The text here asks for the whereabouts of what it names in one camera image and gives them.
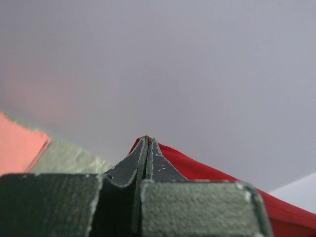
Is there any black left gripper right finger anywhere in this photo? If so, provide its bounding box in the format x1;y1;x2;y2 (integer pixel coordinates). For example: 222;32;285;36
140;139;273;237

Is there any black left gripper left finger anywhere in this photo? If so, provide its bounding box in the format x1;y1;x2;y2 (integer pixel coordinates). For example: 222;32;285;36
0;137;149;237

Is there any folded pink t shirt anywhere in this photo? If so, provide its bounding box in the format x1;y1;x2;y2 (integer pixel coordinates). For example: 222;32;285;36
0;113;51;175

